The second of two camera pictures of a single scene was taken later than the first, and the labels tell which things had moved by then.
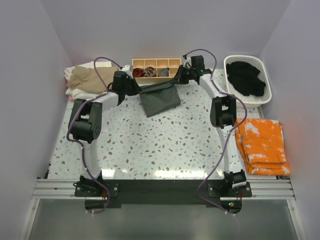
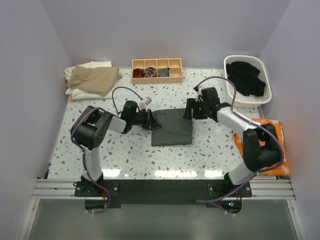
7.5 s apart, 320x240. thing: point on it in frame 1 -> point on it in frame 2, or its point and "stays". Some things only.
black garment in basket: [243, 77] stays
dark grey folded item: [164, 73] stays
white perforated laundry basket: [247, 78] stays
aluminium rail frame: [59, 188] stays
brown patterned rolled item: [150, 71] stays
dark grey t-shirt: [159, 98] -> [175, 130]
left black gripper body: [130, 88] -> [138, 119]
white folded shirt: [75, 93] stays
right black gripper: [178, 78] -> [191, 103]
